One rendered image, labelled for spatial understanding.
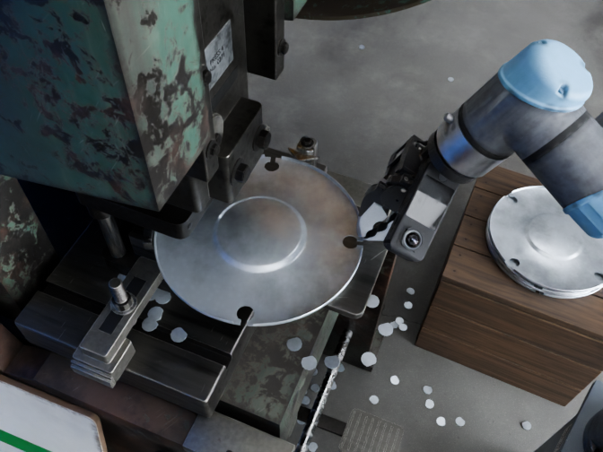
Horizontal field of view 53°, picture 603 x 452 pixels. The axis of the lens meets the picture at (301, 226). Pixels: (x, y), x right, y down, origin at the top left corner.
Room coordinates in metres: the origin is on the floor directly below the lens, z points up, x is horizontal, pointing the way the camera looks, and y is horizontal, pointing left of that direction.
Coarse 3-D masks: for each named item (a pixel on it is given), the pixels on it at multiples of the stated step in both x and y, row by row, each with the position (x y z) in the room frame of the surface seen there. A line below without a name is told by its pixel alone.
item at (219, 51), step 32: (224, 0) 0.53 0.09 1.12; (224, 32) 0.53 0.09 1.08; (224, 64) 0.52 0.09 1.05; (224, 96) 0.52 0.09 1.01; (224, 128) 0.50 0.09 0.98; (256, 128) 0.52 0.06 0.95; (224, 160) 0.45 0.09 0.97; (256, 160) 0.52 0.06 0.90; (192, 192) 0.44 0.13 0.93; (224, 192) 0.45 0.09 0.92
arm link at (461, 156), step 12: (444, 120) 0.50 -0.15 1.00; (456, 120) 0.47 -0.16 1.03; (444, 132) 0.47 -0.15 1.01; (456, 132) 0.46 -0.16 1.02; (444, 144) 0.46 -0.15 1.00; (456, 144) 0.45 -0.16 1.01; (468, 144) 0.44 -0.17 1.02; (444, 156) 0.45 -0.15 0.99; (456, 156) 0.45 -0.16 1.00; (468, 156) 0.44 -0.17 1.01; (480, 156) 0.44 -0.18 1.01; (456, 168) 0.44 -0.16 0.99; (468, 168) 0.44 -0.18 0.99; (480, 168) 0.44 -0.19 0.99; (492, 168) 0.44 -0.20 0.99
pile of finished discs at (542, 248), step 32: (512, 192) 0.93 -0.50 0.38; (544, 192) 0.94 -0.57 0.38; (512, 224) 0.84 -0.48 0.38; (544, 224) 0.84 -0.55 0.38; (576, 224) 0.85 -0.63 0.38; (512, 256) 0.75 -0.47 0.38; (544, 256) 0.75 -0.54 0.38; (576, 256) 0.76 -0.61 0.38; (544, 288) 0.68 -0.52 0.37; (576, 288) 0.68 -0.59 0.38
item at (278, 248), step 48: (240, 192) 0.56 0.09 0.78; (288, 192) 0.57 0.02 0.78; (336, 192) 0.57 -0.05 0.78; (192, 240) 0.47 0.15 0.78; (240, 240) 0.47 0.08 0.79; (288, 240) 0.48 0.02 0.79; (336, 240) 0.48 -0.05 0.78; (192, 288) 0.40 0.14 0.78; (240, 288) 0.40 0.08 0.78; (288, 288) 0.40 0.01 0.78; (336, 288) 0.41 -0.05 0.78
